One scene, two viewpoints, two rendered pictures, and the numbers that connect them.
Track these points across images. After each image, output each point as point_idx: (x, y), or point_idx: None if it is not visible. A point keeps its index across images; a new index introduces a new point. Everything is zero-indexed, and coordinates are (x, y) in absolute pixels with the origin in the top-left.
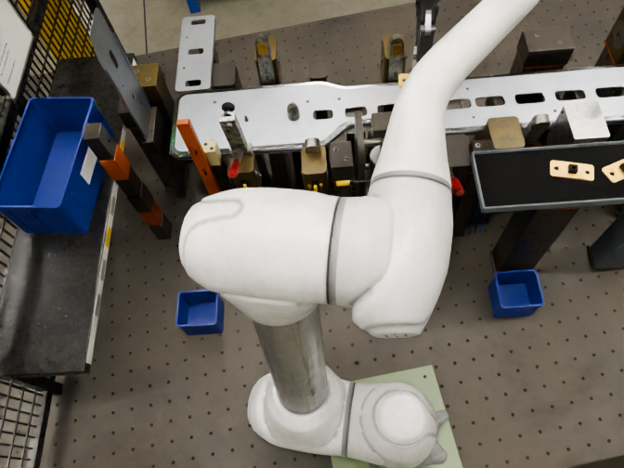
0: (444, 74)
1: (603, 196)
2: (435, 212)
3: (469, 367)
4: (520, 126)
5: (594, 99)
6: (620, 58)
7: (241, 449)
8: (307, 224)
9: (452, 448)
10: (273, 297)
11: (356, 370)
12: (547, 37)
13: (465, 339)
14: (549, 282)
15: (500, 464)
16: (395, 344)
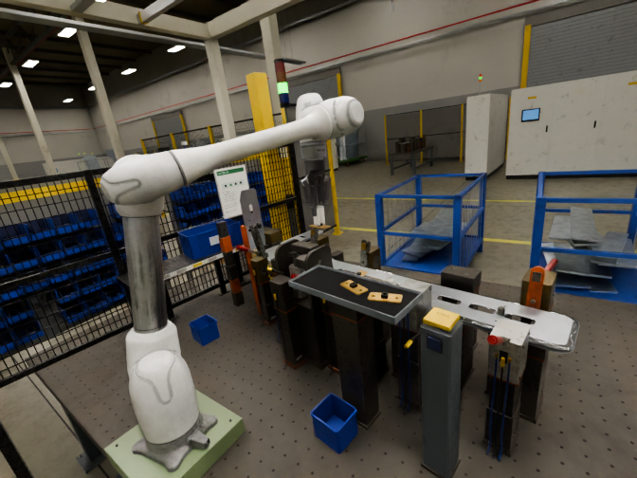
0: (225, 142)
1: (352, 302)
2: (154, 156)
3: (263, 449)
4: None
5: (464, 307)
6: (519, 303)
7: None
8: (131, 155)
9: (184, 469)
10: None
11: (218, 400)
12: (461, 270)
13: (282, 432)
14: (375, 445)
15: None
16: (248, 404)
